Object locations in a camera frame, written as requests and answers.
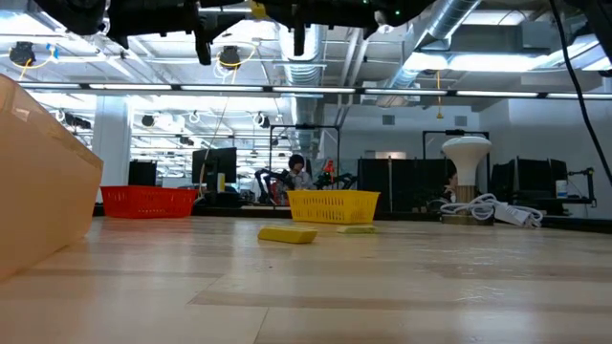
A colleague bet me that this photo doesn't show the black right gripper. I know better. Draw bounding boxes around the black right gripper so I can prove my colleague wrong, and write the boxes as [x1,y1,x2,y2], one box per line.
[264,0,384,57]

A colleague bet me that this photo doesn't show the silver air duct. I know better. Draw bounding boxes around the silver air duct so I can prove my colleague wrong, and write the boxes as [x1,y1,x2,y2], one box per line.
[273,23,327,159]
[375,0,484,109]

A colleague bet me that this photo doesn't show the black metal frame stand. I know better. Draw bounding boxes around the black metal frame stand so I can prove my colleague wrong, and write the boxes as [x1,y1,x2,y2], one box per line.
[268,124,342,191]

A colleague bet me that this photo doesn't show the orange translucent plastic bin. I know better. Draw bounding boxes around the orange translucent plastic bin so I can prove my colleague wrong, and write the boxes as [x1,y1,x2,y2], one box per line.
[0,73,104,284]

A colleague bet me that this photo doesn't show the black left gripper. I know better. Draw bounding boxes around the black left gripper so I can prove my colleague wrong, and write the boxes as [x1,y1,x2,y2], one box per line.
[107,0,251,67]

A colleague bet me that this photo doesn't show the person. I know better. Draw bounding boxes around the person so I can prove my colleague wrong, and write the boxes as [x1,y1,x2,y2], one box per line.
[442,170,460,204]
[285,153,316,192]

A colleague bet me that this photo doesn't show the black partition panel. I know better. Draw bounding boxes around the black partition panel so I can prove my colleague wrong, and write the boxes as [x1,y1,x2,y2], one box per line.
[358,158,444,214]
[492,158,569,216]

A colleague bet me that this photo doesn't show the red plastic basket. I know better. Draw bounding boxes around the red plastic basket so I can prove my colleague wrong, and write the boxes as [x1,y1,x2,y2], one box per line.
[99,184,199,220]

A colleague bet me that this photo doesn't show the black ceiling camera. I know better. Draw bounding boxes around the black ceiling camera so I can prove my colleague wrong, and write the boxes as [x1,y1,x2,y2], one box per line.
[218,45,243,72]
[9,41,37,68]

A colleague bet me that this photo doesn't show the yellow plastic basket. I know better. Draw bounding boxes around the yellow plastic basket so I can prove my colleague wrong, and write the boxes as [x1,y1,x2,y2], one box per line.
[286,189,382,226]

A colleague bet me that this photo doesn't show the black computer monitor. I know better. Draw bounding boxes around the black computer monitor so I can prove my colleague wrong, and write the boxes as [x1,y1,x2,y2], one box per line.
[191,146,238,193]

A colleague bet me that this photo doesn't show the white lamp power cable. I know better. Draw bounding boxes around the white lamp power cable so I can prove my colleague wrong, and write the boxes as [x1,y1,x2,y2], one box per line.
[438,192,545,229]

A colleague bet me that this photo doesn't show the white mushroom table lamp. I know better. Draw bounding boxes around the white mushroom table lamp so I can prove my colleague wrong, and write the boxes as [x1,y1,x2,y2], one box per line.
[440,136,494,226]

